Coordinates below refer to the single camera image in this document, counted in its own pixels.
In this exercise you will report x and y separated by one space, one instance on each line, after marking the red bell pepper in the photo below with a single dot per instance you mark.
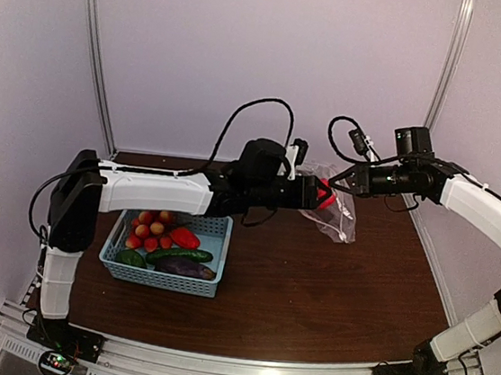
325 202

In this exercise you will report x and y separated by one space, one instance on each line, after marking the purple eggplant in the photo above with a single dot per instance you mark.
185 268

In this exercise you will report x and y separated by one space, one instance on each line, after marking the left aluminium frame post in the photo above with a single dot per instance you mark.
96 63

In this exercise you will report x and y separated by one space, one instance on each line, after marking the aluminium frame post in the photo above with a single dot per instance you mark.
96 63
461 29

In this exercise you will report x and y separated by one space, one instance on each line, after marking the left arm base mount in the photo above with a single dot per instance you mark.
65 346

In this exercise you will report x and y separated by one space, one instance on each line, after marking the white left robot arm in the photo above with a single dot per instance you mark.
91 186

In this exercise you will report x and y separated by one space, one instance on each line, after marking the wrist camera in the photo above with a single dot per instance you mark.
363 145
295 155

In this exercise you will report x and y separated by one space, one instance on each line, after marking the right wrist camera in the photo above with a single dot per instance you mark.
363 145

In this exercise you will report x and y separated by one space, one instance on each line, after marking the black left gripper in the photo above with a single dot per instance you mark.
306 196

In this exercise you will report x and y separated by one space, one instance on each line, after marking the clear polka dot zip bag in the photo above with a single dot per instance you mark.
338 221

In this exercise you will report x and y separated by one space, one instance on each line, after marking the light blue plastic basket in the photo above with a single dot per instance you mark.
213 233

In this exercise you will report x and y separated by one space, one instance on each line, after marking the green cucumber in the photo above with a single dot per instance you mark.
195 255

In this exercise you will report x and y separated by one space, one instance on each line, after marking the right aluminium frame post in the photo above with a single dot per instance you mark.
461 29

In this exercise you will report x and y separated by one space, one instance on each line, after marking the green avocado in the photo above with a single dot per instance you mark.
131 258

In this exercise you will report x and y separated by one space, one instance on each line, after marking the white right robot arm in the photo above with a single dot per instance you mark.
415 169

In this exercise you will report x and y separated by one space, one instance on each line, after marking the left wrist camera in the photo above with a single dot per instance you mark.
295 155

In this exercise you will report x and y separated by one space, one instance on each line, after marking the red lychee bunch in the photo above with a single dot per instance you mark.
150 230

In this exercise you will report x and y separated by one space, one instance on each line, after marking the orange red chili pepper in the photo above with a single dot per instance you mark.
184 238

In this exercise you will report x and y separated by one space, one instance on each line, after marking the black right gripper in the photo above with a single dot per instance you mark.
362 180

